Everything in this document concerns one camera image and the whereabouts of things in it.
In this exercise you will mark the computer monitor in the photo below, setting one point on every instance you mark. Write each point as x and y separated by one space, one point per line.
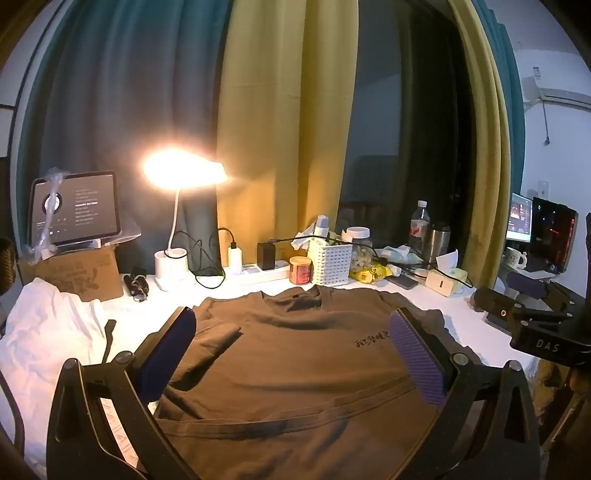
520 219

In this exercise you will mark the white perforated basket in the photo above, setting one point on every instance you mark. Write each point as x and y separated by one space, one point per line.
330 262

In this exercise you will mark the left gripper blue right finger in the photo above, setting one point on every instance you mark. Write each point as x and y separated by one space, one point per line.
421 354

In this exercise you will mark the white desk lamp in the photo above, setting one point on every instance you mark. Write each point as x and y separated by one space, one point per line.
175 169

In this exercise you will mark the cardboard box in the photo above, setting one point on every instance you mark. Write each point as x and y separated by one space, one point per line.
91 274

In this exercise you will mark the air conditioner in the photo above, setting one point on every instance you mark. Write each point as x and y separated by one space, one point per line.
534 94

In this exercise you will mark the teal curtain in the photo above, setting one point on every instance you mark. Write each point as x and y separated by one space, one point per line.
121 79

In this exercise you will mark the black power adapter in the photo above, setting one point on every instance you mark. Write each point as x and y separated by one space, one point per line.
266 256

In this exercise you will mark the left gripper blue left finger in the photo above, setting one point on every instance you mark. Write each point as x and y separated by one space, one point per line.
159 354

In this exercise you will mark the steel thermos cup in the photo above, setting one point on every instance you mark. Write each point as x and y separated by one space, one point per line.
436 242

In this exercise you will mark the glass jar white lid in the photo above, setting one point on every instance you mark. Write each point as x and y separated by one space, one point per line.
362 250

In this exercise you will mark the white mug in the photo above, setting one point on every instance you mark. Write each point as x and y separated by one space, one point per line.
515 259

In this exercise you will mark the tissue box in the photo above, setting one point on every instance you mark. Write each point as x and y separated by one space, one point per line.
445 276

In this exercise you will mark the white cloth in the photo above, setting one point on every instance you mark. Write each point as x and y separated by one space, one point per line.
44 328

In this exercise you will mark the white power strip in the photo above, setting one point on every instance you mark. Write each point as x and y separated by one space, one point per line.
280 271

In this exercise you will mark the red gold tin can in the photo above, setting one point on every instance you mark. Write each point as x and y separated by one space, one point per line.
300 270

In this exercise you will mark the plastic water bottle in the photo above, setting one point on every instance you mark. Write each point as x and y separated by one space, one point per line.
419 226

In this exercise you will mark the smartphone on table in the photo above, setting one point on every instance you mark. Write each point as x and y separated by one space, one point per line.
403 281

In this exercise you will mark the white charger plug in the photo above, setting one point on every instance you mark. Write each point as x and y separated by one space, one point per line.
234 260

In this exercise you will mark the yellow snack bag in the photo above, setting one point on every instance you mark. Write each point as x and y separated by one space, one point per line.
372 274

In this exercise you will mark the brown t-shirt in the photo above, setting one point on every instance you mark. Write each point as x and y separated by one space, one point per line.
305 384

